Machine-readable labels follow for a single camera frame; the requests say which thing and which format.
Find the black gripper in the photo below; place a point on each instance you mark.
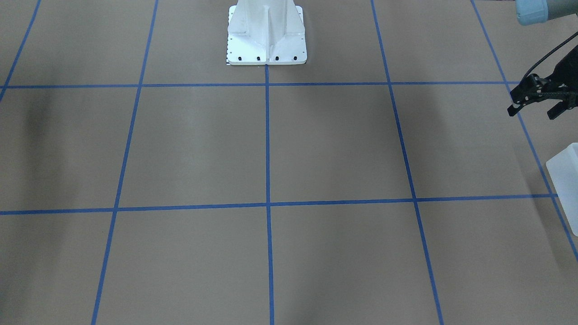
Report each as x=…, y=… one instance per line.
x=567, y=72

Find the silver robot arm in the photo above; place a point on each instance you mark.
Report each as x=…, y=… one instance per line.
x=540, y=11

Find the translucent white plastic box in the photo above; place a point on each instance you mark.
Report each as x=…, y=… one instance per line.
x=563, y=170

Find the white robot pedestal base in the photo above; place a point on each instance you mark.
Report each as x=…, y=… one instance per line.
x=266, y=32

